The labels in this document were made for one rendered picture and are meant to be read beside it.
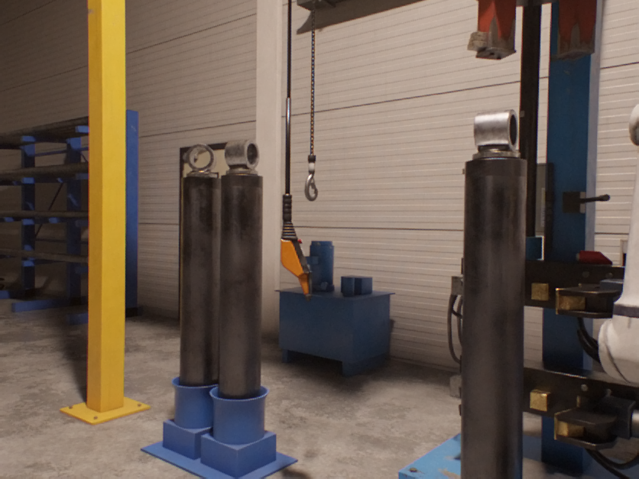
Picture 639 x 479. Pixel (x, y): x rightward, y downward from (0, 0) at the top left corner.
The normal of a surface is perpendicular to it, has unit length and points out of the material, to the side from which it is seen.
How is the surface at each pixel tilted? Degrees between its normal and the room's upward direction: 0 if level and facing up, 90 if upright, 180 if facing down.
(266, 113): 90
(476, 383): 90
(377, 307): 90
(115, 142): 90
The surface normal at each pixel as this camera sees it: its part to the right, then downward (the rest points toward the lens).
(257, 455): 0.77, 0.02
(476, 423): -0.71, 0.00
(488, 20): -0.96, 0.00
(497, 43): 0.29, 0.02
